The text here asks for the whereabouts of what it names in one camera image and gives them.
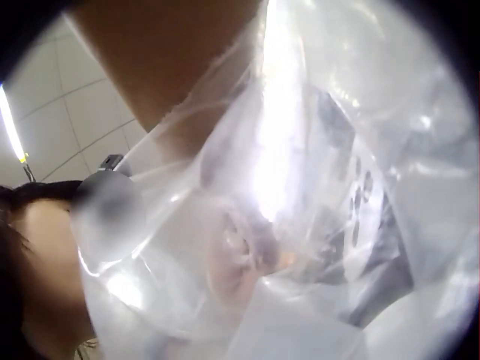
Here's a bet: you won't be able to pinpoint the person's right hand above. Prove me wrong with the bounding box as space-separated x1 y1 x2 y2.
67 0 300 302

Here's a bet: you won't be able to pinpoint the person's right fingers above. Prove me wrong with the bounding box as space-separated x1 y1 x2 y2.
204 210 300 302

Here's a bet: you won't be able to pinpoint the clear plastic bag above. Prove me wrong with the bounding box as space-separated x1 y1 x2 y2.
72 0 477 360

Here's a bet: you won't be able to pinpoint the grey printed packet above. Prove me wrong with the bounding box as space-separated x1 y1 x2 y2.
311 90 415 325

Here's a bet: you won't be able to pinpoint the ceiling strip lamp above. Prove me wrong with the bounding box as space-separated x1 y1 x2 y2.
0 84 30 166

